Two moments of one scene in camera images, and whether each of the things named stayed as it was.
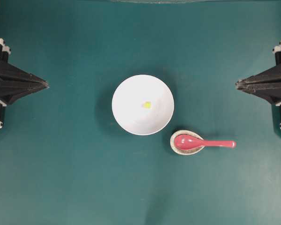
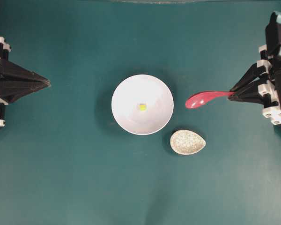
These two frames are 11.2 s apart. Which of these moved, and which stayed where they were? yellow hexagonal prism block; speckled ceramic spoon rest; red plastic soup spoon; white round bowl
Moved: red plastic soup spoon; yellow hexagonal prism block
Stayed: white round bowl; speckled ceramic spoon rest
